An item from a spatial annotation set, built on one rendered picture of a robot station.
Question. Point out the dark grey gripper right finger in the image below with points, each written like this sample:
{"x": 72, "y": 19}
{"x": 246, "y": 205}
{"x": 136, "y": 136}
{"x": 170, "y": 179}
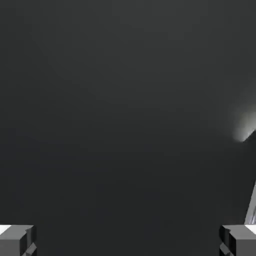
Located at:
{"x": 243, "y": 243}

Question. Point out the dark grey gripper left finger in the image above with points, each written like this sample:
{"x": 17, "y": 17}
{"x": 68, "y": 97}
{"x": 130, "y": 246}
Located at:
{"x": 12, "y": 242}

